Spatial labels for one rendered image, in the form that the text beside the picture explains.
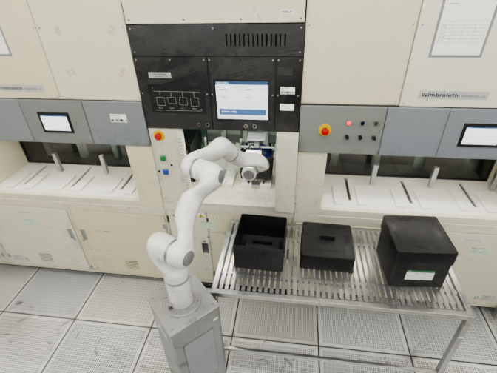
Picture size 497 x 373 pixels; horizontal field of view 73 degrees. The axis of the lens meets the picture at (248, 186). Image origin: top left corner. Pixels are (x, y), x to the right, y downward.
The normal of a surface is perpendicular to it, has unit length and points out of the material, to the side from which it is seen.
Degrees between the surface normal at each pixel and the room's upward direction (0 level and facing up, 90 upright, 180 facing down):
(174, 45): 90
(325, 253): 0
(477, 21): 90
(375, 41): 90
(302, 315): 0
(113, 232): 90
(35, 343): 0
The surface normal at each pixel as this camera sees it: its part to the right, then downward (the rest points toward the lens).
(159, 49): -0.13, 0.56
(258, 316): -0.03, -0.83
